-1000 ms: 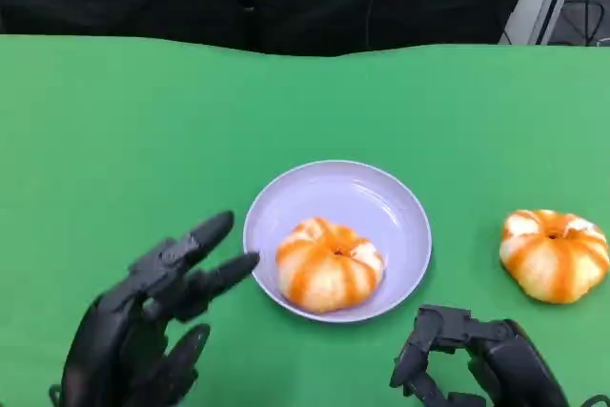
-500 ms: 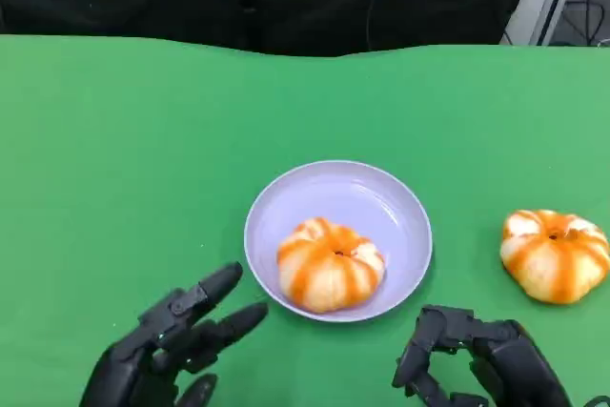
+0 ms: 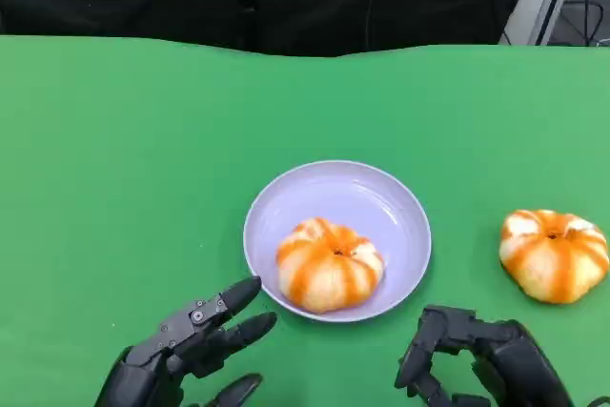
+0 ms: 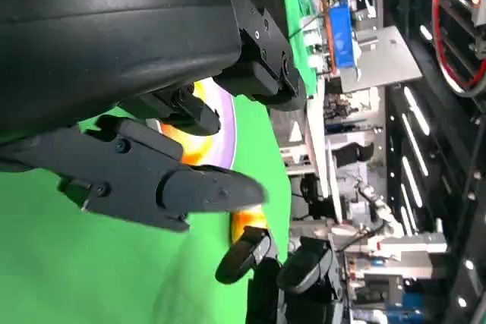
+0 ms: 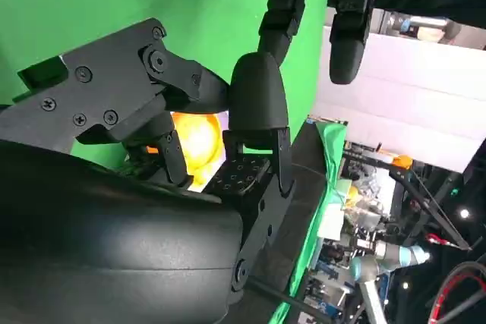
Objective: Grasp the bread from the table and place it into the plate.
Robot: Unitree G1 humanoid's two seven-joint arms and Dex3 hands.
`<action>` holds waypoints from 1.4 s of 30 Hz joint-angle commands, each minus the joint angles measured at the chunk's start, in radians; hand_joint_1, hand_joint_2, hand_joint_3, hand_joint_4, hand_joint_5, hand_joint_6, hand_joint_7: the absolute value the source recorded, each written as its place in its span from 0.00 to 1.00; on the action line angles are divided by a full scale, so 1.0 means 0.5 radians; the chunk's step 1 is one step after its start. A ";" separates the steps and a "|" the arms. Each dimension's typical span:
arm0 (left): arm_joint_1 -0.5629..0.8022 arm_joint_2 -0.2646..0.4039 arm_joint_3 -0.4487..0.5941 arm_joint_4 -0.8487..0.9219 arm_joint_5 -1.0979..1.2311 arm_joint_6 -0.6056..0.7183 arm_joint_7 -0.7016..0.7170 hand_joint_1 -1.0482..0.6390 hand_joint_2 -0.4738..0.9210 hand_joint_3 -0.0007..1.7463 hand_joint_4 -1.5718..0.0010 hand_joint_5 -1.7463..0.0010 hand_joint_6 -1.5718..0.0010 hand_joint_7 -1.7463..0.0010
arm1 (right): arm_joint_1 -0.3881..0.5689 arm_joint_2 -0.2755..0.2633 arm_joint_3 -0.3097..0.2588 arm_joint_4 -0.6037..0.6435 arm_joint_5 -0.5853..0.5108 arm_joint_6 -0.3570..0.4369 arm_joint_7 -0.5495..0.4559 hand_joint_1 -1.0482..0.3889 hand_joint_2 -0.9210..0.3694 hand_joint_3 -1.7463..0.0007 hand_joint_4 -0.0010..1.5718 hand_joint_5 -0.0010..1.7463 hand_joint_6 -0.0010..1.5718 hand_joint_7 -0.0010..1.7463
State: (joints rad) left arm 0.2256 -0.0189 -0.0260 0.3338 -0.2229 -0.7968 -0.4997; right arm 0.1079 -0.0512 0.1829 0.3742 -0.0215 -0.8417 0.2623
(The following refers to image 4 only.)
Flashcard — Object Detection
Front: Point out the black chair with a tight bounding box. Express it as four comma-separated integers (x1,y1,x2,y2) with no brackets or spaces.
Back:
333,141,375,169

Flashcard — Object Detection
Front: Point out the white background table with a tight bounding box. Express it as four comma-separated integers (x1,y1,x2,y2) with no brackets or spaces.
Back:
305,84,342,226

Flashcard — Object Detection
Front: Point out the orange and white bread roll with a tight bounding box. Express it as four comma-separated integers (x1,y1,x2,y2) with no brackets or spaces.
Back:
159,80,225,168
229,204,269,245

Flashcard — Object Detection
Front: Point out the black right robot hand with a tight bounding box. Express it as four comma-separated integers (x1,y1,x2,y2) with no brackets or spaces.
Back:
214,226,345,324

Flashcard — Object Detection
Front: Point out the green table cloth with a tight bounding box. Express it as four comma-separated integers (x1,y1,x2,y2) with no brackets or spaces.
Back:
0,94,293,324

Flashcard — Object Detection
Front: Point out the red ceiling ring rail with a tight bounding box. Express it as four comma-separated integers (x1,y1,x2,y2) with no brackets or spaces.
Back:
432,0,486,93

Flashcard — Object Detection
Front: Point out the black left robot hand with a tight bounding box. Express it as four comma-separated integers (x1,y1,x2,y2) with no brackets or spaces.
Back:
0,0,307,234

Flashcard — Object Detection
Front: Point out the blue plastic bin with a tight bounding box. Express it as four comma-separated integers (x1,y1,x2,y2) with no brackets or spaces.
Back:
328,5,360,69

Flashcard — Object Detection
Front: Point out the lilac plate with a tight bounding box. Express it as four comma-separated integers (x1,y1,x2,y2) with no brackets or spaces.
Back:
146,77,238,169

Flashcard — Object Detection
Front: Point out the grey board panel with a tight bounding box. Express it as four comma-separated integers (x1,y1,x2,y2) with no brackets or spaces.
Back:
339,26,424,93

